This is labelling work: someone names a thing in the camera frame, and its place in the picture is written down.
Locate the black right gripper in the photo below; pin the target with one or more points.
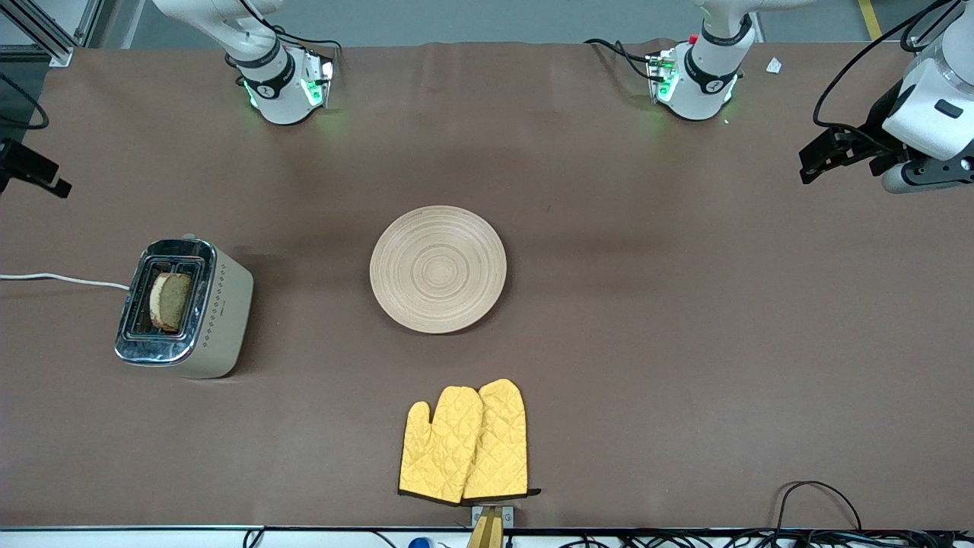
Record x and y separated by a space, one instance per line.
23 169

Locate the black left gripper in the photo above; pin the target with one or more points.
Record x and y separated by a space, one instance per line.
872 135

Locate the slice of brown bread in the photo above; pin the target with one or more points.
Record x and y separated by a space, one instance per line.
171 301

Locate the round light wooden plate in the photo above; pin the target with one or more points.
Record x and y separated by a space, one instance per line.
437 270

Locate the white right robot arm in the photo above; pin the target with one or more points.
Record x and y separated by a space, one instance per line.
281 84

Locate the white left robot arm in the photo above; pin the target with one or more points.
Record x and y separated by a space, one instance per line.
711 76

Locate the silver beige two-slot toaster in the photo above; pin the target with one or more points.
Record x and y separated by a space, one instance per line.
221 312

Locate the small white paper scrap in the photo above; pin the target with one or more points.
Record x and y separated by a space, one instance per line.
775 66

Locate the brown table cloth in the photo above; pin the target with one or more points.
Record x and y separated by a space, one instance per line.
685 396

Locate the yellow quilted oven mitt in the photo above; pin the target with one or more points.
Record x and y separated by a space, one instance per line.
437 449
502 441

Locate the aluminium frame post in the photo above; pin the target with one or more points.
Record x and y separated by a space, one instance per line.
46 30
932 46

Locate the white table edge rail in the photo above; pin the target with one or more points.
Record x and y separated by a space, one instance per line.
114 539

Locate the metal table edge bracket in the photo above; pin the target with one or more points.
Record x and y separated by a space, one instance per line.
508 516

